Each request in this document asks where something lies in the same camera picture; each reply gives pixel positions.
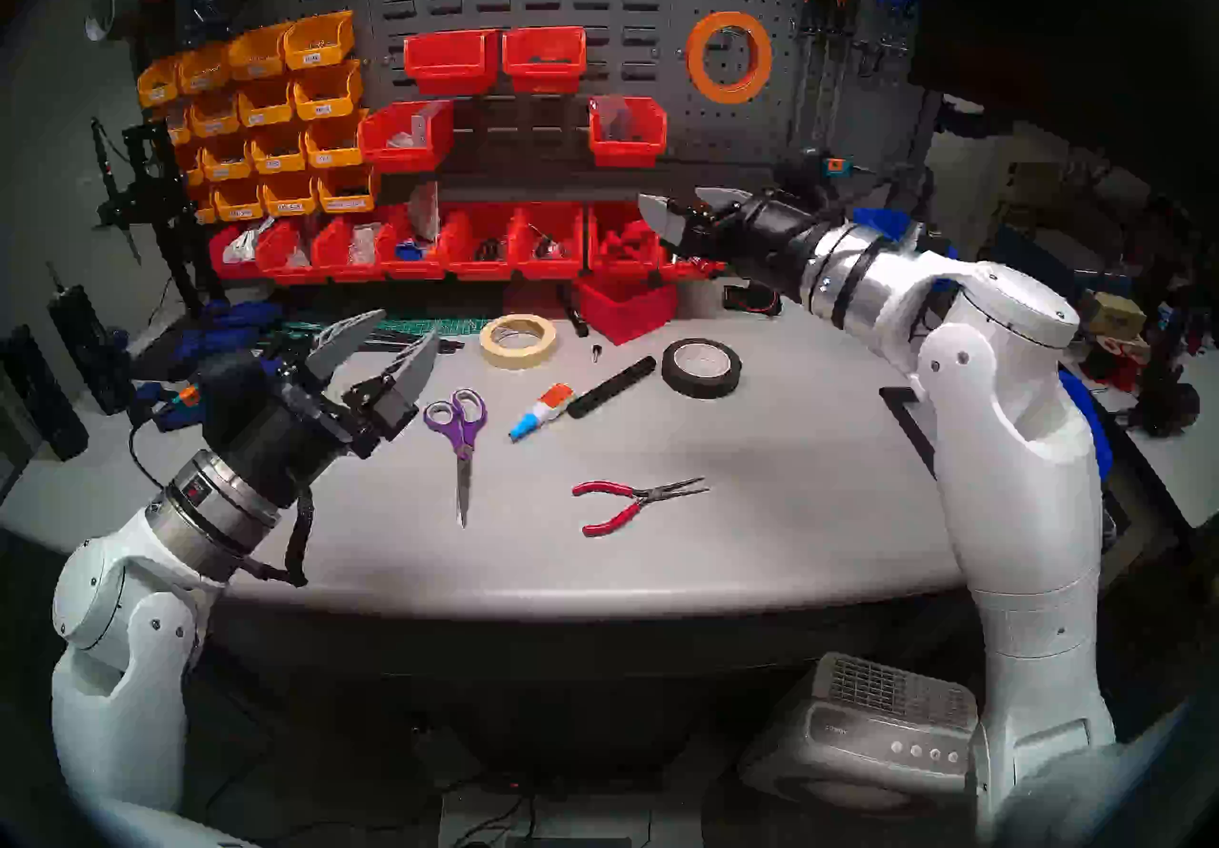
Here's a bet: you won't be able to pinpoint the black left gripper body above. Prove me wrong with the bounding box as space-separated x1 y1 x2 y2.
195 351 422 511

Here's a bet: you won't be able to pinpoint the glue bottle with blue cap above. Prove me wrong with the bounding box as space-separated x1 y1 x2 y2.
508 382 576 442

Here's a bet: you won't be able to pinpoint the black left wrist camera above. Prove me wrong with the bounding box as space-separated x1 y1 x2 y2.
176 351 249 409

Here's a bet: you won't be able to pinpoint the purple handled scissors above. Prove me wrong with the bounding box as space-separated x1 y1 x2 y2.
424 389 489 530

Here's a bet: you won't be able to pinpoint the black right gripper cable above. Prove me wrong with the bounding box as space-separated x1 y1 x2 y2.
838 160 915 190

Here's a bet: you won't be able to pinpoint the black plastic tube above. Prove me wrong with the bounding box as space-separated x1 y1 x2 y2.
569 356 658 420

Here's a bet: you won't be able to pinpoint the long black rod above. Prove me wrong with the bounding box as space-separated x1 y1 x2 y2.
381 327 466 354

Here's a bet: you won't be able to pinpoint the orange bin labelled M4X4X6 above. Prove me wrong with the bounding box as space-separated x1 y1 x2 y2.
189 89 244 138

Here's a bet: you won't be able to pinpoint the green cutting mat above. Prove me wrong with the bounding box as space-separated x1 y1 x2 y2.
305 308 506 338

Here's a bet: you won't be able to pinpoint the orange tape roll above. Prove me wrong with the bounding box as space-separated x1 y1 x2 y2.
686 11 774 105

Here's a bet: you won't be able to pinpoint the black soldering stand frame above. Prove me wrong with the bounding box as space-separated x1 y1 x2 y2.
95 120 206 304

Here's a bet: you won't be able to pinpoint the black slotted cylinder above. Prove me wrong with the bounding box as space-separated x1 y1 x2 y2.
0 322 91 463
48 263 134 416

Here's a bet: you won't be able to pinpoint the orange bin labelled M2.5-5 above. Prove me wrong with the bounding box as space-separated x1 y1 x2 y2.
262 170 323 217

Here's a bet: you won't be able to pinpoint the red handled tools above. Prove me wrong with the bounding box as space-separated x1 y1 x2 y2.
600 216 663 257

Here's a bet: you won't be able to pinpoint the red bin holding clear bags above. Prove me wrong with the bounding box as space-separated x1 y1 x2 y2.
358 100 455 174

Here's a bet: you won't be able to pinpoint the orange bin labelled M3X8 BAD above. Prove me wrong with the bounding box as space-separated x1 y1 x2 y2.
177 41 234 93

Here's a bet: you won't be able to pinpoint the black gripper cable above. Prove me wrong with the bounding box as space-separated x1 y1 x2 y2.
129 418 315 588
838 160 915 190

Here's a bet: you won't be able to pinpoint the small cardboard box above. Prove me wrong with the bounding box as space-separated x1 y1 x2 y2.
1076 289 1149 340

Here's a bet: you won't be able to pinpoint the orange bin labelled M2.5-6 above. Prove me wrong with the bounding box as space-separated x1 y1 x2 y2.
211 178 268 221

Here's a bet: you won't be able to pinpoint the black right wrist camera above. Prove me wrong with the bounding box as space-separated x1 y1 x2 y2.
790 146 858 190

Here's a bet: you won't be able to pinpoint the orange bin labelled M3-4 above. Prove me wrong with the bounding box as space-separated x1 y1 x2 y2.
292 59 365 120

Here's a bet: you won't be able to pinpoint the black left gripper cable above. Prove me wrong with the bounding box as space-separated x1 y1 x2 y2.
129 418 315 588

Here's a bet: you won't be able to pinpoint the red bin holding red tools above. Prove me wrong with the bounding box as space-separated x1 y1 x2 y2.
588 202 663 276

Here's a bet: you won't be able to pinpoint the orange bin labelled M3-6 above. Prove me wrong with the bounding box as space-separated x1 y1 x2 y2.
305 108 370 168

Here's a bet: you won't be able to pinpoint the orange bin labelled M3-12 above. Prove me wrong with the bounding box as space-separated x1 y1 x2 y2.
200 132 256 180

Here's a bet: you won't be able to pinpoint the black tape roll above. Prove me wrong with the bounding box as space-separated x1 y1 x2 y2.
661 338 743 399

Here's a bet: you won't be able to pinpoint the red storage bin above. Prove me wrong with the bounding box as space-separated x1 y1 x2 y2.
376 206 449 279
312 216 390 282
440 203 520 279
404 30 501 95
208 222 263 280
574 275 679 346
255 218 325 285
502 25 588 94
514 202 585 279

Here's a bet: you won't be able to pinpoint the grey duct tape roll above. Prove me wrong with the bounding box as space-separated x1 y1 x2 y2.
84 0 144 43

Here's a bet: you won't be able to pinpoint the orange bin labelled M4-6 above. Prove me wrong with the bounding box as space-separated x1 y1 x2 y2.
236 75 301 128

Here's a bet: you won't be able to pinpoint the blue spring clamp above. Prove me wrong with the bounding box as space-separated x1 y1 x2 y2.
200 301 285 330
129 384 206 433
171 327 272 361

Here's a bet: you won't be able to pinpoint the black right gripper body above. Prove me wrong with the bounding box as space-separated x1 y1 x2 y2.
681 189 831 299

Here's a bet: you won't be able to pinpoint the orange bin labelled M3-8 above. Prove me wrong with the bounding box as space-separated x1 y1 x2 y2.
250 122 310 174

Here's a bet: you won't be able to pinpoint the orange bin labelled M4-0.7X6 HEX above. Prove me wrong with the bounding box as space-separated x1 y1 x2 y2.
317 162 382 212

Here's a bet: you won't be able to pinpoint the black battery holder module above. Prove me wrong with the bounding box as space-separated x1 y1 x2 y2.
722 279 784 319

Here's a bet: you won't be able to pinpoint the beige masking tape roll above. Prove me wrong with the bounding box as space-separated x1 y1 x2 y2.
478 314 559 371

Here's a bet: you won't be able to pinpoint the black triangular frame stand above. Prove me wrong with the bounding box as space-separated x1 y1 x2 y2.
879 384 944 476

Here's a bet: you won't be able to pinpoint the white Coway air purifier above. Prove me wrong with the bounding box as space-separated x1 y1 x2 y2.
738 651 982 809

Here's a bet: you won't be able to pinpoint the orange bin labelled M3X5X4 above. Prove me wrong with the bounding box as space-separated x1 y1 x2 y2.
136 53 187 107

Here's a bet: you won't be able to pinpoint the black soldering iron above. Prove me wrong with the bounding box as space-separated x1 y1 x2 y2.
89 115 144 266

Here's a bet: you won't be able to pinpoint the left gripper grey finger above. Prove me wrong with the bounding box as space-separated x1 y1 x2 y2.
379 331 442 414
305 310 387 382

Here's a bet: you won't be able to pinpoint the black desk device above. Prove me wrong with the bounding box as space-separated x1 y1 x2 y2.
1133 322 1201 438

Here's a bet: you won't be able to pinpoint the red handled needle-nose pliers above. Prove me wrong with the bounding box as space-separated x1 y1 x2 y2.
571 477 710 538

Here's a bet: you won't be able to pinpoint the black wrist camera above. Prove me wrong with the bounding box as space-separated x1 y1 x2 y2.
176 351 249 409
790 146 858 190

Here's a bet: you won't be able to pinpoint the white side table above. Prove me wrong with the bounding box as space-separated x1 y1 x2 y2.
1095 332 1219 533

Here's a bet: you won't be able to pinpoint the black monitor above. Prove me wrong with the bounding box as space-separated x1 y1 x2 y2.
909 0 1219 209

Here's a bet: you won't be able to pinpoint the orange bin labelled M3X6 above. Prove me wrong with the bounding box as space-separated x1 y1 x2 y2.
283 10 355 69

